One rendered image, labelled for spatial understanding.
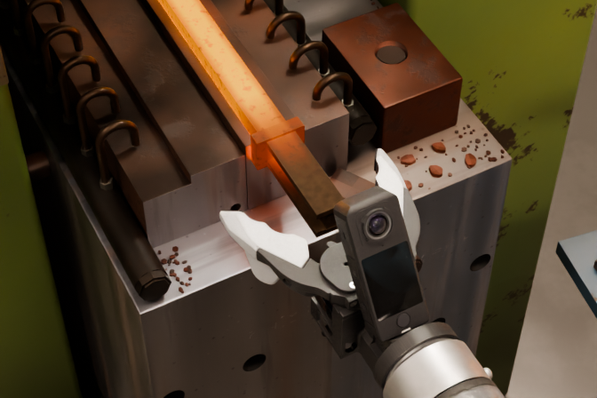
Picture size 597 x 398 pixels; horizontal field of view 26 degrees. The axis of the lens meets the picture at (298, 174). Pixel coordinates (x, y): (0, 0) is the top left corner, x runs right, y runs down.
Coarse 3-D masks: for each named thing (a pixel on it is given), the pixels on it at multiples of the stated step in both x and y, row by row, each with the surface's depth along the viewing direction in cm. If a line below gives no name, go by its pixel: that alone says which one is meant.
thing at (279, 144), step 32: (160, 0) 123; (192, 0) 122; (192, 32) 119; (224, 64) 116; (224, 96) 116; (256, 96) 113; (256, 128) 111; (288, 128) 110; (256, 160) 111; (288, 160) 108; (288, 192) 109; (320, 192) 106; (320, 224) 106
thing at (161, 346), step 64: (320, 0) 136; (448, 128) 124; (64, 192) 123; (448, 192) 120; (64, 256) 141; (192, 256) 114; (320, 256) 117; (128, 320) 116; (192, 320) 114; (256, 320) 119; (448, 320) 137; (128, 384) 131; (192, 384) 121; (256, 384) 127; (320, 384) 133
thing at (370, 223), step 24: (384, 192) 96; (336, 216) 96; (360, 216) 95; (384, 216) 96; (360, 240) 95; (384, 240) 96; (408, 240) 97; (360, 264) 96; (384, 264) 97; (408, 264) 97; (360, 288) 98; (384, 288) 97; (408, 288) 98; (384, 312) 98; (408, 312) 98; (384, 336) 98
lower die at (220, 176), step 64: (64, 0) 126; (128, 0) 124; (256, 0) 124; (128, 64) 119; (192, 64) 117; (256, 64) 117; (192, 128) 113; (320, 128) 114; (128, 192) 113; (192, 192) 111; (256, 192) 116
